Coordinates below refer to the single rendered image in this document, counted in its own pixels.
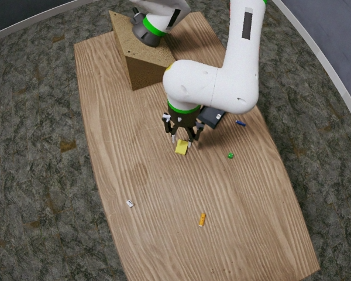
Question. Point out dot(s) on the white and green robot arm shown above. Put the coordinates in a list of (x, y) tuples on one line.
[(190, 84)]

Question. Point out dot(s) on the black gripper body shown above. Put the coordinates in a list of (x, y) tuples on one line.
[(184, 124)]

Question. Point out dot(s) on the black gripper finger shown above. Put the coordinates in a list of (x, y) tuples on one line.
[(168, 129), (192, 135)]

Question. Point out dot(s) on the black rack of bins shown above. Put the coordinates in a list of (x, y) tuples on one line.
[(210, 116)]

